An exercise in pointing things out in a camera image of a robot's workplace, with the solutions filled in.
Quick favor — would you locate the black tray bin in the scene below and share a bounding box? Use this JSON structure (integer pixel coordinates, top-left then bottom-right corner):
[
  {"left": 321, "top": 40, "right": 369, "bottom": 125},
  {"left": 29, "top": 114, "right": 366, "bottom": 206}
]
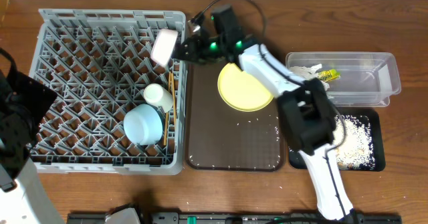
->
[{"left": 286, "top": 106, "right": 386, "bottom": 172}]

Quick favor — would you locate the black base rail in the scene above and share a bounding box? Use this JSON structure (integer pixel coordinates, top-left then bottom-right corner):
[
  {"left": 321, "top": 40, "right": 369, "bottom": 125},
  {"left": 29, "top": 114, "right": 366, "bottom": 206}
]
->
[{"left": 66, "top": 203, "right": 404, "bottom": 224}]

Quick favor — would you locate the green snack wrapper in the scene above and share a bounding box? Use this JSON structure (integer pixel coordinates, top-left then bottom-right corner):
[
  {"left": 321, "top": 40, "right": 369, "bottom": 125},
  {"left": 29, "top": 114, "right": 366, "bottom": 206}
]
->
[{"left": 316, "top": 69, "right": 340, "bottom": 82}]

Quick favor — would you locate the cream white cup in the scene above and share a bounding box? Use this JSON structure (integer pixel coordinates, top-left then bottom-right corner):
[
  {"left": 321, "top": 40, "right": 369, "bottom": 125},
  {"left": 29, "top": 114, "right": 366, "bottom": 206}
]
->
[{"left": 143, "top": 84, "right": 173, "bottom": 112}]

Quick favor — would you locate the light blue bowl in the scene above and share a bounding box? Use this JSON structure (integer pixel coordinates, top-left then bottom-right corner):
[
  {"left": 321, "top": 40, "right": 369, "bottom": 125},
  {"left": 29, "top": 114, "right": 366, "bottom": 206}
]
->
[{"left": 123, "top": 104, "right": 163, "bottom": 145}]

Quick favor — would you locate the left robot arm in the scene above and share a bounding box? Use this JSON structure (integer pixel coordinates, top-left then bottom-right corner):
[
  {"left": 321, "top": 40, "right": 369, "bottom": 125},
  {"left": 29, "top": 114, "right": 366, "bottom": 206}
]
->
[{"left": 1, "top": 49, "right": 64, "bottom": 223}]

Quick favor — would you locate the pink bowl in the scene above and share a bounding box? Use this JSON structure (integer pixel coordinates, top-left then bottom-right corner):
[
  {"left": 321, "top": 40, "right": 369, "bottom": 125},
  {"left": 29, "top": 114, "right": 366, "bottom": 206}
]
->
[{"left": 150, "top": 29, "right": 179, "bottom": 67}]

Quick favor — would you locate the grey plastic dishwasher rack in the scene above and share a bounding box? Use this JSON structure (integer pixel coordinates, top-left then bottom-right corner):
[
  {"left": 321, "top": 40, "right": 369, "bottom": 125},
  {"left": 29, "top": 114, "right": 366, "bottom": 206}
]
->
[{"left": 29, "top": 9, "right": 188, "bottom": 175}]

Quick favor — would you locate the white napkin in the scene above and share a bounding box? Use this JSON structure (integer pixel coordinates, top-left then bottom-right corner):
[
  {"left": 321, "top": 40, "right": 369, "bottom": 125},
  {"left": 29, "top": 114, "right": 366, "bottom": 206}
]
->
[{"left": 289, "top": 64, "right": 330, "bottom": 91}]

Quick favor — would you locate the clear plastic bin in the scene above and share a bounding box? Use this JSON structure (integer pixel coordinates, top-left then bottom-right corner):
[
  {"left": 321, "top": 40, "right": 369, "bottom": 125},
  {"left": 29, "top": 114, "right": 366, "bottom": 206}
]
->
[{"left": 286, "top": 51, "right": 401, "bottom": 107}]

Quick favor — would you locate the leftover rice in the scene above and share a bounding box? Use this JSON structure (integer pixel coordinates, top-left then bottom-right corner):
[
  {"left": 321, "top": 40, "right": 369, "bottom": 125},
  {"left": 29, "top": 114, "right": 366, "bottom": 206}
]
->
[{"left": 334, "top": 114, "right": 375, "bottom": 171}]

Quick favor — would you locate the dark brown serving tray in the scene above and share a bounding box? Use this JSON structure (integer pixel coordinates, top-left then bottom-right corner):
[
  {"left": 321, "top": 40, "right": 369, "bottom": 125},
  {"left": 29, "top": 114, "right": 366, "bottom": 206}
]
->
[{"left": 184, "top": 62, "right": 286, "bottom": 172}]

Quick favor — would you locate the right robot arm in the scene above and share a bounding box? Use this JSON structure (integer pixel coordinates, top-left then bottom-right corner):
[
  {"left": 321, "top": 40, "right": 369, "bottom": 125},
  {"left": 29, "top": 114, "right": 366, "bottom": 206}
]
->
[{"left": 172, "top": 5, "right": 354, "bottom": 223}]

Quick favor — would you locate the wooden chopstick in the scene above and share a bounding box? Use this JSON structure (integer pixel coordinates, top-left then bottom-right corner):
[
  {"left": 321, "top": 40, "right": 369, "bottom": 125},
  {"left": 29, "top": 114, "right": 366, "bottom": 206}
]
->
[
  {"left": 169, "top": 72, "right": 177, "bottom": 127},
  {"left": 163, "top": 73, "right": 172, "bottom": 147}
]

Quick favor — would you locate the yellow plate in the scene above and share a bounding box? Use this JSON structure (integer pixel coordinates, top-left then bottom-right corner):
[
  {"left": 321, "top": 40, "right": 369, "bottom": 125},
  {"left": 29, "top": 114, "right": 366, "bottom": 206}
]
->
[{"left": 217, "top": 63, "right": 274, "bottom": 112}]

